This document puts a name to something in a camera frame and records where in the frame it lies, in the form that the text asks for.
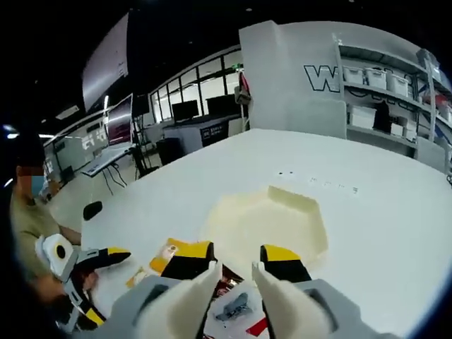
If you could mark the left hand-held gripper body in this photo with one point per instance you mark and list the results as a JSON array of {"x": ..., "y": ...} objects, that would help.
[{"x": 53, "y": 252}]

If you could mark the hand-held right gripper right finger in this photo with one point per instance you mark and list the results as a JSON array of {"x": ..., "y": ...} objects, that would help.
[{"x": 332, "y": 307}]

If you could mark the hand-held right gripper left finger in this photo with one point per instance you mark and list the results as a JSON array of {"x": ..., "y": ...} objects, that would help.
[{"x": 141, "y": 300}]

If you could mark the small yellow food packet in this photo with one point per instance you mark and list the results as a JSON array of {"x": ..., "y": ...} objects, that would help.
[{"x": 137, "y": 278}]

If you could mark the yellow white food packet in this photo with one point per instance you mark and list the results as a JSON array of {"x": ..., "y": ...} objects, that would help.
[{"x": 164, "y": 256}]

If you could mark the bright red food packet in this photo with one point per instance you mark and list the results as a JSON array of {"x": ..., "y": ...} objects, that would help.
[{"x": 258, "y": 329}]

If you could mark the long red-brown food packet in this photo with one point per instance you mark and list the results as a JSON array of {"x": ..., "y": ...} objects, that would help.
[{"x": 229, "y": 279}]

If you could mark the clear packet with grey item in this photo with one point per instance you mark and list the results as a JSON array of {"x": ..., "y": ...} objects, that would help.
[{"x": 234, "y": 307}]

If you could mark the cream hexagonal paper container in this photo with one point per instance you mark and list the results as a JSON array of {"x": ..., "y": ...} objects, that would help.
[{"x": 254, "y": 222}]

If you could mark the black chair backrest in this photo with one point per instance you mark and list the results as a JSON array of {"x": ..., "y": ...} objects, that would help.
[{"x": 92, "y": 210}]

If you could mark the black computer tower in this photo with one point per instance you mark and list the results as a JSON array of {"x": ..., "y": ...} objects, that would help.
[{"x": 169, "y": 150}]

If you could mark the open silver laptop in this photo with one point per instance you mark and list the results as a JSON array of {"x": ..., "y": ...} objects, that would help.
[{"x": 120, "y": 121}]

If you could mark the black cabinet with label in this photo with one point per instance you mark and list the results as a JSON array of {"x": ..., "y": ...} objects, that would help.
[{"x": 215, "y": 134}]

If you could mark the black computer monitor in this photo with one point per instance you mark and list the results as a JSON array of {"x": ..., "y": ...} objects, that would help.
[
  {"x": 220, "y": 105},
  {"x": 184, "y": 110}
]

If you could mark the grey metal shelf rack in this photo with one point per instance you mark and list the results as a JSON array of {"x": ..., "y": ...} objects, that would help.
[{"x": 381, "y": 136}]

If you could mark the white office chair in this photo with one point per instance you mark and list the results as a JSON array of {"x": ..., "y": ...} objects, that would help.
[{"x": 434, "y": 155}]

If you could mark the white cardboard box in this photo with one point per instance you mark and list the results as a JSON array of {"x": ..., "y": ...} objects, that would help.
[
  {"x": 402, "y": 129},
  {"x": 362, "y": 116}
]

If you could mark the black bag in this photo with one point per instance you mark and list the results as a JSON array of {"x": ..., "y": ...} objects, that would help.
[{"x": 382, "y": 118}]

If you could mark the large hanging projection screen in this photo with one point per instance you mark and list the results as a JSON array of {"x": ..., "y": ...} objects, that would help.
[{"x": 106, "y": 60}]

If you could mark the grey hanging bag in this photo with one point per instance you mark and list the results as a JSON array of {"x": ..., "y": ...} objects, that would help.
[{"x": 242, "y": 94}]

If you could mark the white lidded storage bin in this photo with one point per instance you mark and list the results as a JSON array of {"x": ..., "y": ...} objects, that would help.
[
  {"x": 354, "y": 76},
  {"x": 376, "y": 78},
  {"x": 399, "y": 84}
]

